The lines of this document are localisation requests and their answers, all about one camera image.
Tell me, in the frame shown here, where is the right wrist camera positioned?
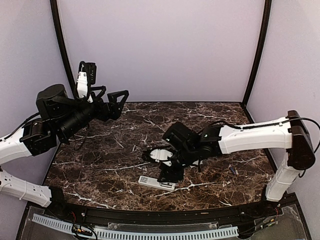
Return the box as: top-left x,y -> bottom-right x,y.
141,146 -> 176,167

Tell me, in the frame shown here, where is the right black frame post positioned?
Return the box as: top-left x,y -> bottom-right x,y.
241,0 -> 272,108

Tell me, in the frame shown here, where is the black frame post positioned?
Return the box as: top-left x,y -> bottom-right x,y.
241,0 -> 272,108
49,0 -> 75,90

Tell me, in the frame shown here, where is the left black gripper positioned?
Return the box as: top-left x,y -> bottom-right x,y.
56,85 -> 129,141

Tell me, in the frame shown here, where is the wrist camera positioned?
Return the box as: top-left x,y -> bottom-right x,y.
74,61 -> 98,103
141,146 -> 176,167

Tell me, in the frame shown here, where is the white remote control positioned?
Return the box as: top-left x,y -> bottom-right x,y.
138,175 -> 177,192

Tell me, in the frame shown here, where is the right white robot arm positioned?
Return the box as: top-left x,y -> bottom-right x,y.
149,110 -> 317,217

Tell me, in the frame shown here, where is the blue battery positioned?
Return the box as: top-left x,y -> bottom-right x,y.
229,167 -> 236,175

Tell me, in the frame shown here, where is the left black frame post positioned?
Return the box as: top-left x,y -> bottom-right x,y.
49,0 -> 75,90

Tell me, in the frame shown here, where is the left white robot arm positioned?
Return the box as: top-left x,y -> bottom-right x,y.
0,84 -> 129,218

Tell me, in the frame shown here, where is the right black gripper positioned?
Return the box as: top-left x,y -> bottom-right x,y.
156,144 -> 198,183

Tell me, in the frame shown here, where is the black front rail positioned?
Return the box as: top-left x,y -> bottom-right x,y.
45,202 -> 276,226

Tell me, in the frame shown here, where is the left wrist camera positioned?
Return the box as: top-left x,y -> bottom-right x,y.
74,61 -> 98,103

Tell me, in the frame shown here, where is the white cable duct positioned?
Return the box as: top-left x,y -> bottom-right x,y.
31,213 -> 239,240

